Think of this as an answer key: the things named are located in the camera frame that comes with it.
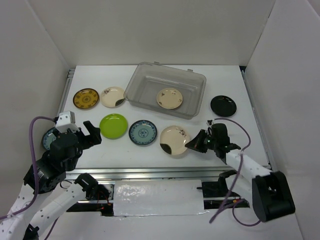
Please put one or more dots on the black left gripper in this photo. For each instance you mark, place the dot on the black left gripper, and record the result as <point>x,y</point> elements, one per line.
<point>95,137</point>

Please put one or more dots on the cream plate with dark brushstroke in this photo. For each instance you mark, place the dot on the cream plate with dark brushstroke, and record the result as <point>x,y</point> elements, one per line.
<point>112,97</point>

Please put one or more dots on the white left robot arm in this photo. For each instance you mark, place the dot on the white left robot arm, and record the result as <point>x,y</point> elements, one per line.
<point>27,219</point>

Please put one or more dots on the lime green plate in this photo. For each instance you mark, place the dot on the lime green plate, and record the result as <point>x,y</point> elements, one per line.
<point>113,126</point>

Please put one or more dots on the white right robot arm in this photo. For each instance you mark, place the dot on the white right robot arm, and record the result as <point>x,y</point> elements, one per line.
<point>267,192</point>

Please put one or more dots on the clear plastic bin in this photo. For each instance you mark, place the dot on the clear plastic bin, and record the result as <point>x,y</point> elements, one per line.
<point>150,78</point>

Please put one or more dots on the yellow patterned plate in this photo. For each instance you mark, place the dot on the yellow patterned plate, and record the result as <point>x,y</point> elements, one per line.
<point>85,98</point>

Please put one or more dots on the cream plate with floral marks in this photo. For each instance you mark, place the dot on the cream plate with floral marks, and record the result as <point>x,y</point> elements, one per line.
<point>169,98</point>

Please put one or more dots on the cream plate with black brushstroke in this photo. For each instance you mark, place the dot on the cream plate with black brushstroke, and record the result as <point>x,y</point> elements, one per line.
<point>173,140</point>

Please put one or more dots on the small blue floral plate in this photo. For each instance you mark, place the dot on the small blue floral plate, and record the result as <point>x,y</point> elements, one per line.
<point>143,132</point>

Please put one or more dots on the large blue floral plate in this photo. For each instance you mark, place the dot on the large blue floral plate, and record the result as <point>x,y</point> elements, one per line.
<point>48,138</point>

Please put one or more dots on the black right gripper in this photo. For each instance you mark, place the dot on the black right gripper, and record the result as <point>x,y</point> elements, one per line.
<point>196,144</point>

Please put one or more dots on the aluminium table rail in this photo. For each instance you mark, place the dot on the aluminium table rail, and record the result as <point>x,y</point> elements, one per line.
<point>145,174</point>

